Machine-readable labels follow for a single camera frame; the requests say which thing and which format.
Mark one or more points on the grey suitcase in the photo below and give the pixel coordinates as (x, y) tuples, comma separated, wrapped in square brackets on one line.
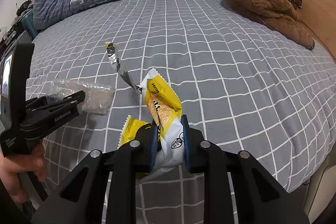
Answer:
[(22, 36)]

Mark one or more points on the clear plastic bag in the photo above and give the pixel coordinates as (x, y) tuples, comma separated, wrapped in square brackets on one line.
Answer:
[(97, 98)]

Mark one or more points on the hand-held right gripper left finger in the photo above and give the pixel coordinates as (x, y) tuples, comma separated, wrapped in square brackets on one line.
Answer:
[(153, 145)]

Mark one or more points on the person's left hand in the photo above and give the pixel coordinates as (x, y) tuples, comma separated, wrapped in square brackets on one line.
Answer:
[(15, 165)]

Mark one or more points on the teal plastic chair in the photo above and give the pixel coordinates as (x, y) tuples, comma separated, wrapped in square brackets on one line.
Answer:
[(30, 24)]

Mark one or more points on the black gadget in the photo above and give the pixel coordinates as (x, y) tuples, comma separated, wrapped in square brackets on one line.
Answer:
[(25, 7)]

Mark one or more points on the yellow snack wrapper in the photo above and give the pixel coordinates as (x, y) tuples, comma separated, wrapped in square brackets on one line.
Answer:
[(162, 108)]

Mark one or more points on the silver foil wrapper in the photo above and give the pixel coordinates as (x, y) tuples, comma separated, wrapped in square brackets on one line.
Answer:
[(115, 61)]

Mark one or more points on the brown fleece garment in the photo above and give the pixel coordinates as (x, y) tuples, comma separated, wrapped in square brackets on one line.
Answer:
[(262, 3)]

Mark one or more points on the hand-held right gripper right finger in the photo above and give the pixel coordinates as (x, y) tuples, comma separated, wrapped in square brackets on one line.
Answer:
[(185, 140)]

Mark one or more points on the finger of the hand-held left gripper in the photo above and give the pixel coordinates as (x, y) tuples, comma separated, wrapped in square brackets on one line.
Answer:
[(36, 102), (68, 100)]

